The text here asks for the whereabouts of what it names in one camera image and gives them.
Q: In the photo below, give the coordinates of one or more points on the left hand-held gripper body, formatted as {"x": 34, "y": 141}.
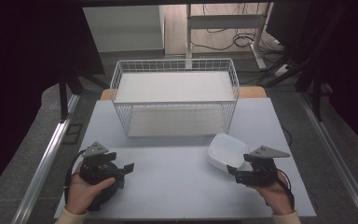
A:
{"x": 96, "y": 166}

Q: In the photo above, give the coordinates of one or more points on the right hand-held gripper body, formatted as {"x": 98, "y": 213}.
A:
{"x": 261, "y": 174}

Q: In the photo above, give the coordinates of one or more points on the white square bowl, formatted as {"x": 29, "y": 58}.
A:
{"x": 225, "y": 152}

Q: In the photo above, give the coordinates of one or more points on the person's right hand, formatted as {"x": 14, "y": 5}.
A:
{"x": 276, "y": 197}

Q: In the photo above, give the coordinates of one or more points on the person's left hand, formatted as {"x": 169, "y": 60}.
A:
{"x": 80, "y": 194}

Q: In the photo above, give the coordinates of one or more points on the dark floor vent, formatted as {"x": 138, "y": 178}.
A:
{"x": 73, "y": 133}

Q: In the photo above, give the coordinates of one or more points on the wooden table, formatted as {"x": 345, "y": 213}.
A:
{"x": 251, "y": 92}

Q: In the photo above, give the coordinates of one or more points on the black stand legs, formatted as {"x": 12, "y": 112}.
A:
{"x": 63, "y": 96}
{"x": 317, "y": 99}

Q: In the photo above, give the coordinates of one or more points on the dark curtain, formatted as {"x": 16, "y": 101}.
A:
{"x": 348, "y": 62}
{"x": 28, "y": 62}

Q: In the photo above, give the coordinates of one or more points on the white cabinet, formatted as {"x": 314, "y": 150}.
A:
{"x": 124, "y": 28}

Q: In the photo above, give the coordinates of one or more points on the aluminium rail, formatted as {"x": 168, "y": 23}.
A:
{"x": 46, "y": 161}
{"x": 335, "y": 155}

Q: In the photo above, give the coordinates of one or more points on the white metal desk frame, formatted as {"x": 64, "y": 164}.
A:
{"x": 223, "y": 21}

